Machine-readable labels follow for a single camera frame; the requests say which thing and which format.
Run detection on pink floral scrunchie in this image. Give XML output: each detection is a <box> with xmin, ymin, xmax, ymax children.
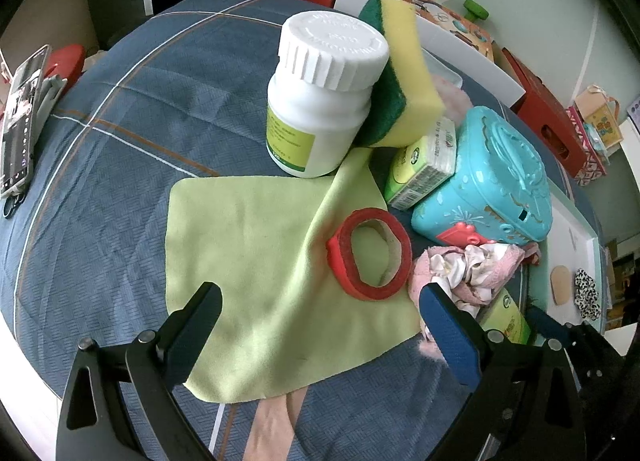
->
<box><xmin>409</xmin><ymin>241</ymin><xmax>543</xmax><ymax>317</ymax></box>

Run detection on light green cloth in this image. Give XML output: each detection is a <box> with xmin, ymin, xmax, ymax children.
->
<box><xmin>166</xmin><ymin>146</ymin><xmax>436</xmax><ymax>404</ymax></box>

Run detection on white desk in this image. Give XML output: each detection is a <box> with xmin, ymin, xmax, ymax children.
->
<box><xmin>617</xmin><ymin>91</ymin><xmax>640</xmax><ymax>182</ymax></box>

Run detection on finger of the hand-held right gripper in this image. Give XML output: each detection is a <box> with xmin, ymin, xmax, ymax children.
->
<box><xmin>526</xmin><ymin>306</ymin><xmax>576</xmax><ymax>347</ymax></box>

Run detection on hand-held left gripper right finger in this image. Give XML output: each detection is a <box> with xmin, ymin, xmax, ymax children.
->
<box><xmin>419</xmin><ymin>283</ymin><xmax>588</xmax><ymax>461</ymax></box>

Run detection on green dumbbell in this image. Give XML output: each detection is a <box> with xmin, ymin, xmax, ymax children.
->
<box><xmin>462</xmin><ymin>0</ymin><xmax>490</xmax><ymax>24</ymax></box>

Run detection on black smartphone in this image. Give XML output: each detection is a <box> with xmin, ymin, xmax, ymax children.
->
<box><xmin>0</xmin><ymin>44</ymin><xmax>52</xmax><ymax>199</ymax></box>

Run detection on white pill bottle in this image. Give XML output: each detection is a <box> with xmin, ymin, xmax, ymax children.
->
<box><xmin>266</xmin><ymin>11</ymin><xmax>391</xmax><ymax>178</ymax></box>

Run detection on beige powder puff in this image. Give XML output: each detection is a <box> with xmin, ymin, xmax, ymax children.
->
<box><xmin>550</xmin><ymin>265</ymin><xmax>575</xmax><ymax>306</ymax></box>

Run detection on yellow green sponge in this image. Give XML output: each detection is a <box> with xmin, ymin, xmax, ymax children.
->
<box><xmin>356</xmin><ymin>0</ymin><xmax>446</xmax><ymax>148</ymax></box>

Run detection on green tissue packet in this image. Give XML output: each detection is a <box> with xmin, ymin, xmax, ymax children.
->
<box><xmin>477</xmin><ymin>286</ymin><xmax>532</xmax><ymax>346</ymax></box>
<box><xmin>384</xmin><ymin>116</ymin><xmax>458</xmax><ymax>212</ymax></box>

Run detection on pink fluffy cloth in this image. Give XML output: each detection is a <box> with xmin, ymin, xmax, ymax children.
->
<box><xmin>431</xmin><ymin>72</ymin><xmax>473</xmax><ymax>122</ymax></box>

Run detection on leopard print scrunchie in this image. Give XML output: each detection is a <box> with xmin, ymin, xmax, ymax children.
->
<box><xmin>572</xmin><ymin>267</ymin><xmax>601</xmax><ymax>322</ymax></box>

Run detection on white board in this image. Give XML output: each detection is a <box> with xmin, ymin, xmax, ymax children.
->
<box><xmin>334</xmin><ymin>0</ymin><xmax>526</xmax><ymax>107</ymax></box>

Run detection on red cardboard box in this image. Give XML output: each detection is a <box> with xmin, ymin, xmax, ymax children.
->
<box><xmin>501</xmin><ymin>46</ymin><xmax>587</xmax><ymax>174</ymax></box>

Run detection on teal plastic box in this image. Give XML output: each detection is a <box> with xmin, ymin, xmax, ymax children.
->
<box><xmin>411</xmin><ymin>105</ymin><xmax>553</xmax><ymax>246</ymax></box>

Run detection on white shallow tray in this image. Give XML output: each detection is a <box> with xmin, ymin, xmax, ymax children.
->
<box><xmin>520</xmin><ymin>176</ymin><xmax>608</xmax><ymax>337</ymax></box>

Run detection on patterned red basket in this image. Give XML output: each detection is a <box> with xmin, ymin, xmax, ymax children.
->
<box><xmin>565</xmin><ymin>106</ymin><xmax>608</xmax><ymax>179</ymax></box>

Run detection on red stool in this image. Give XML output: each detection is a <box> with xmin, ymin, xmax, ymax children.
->
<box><xmin>45</xmin><ymin>44</ymin><xmax>86</xmax><ymax>92</ymax></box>

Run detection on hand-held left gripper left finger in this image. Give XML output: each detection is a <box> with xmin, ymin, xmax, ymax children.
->
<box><xmin>55</xmin><ymin>281</ymin><xmax>223</xmax><ymax>461</ymax></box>

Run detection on yellow printed bag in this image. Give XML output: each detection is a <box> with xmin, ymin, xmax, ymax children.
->
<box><xmin>574</xmin><ymin>85</ymin><xmax>623</xmax><ymax>147</ymax></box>

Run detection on red tape ring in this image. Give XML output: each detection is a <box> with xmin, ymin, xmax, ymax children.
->
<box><xmin>326</xmin><ymin>208</ymin><xmax>413</xmax><ymax>301</ymax></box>

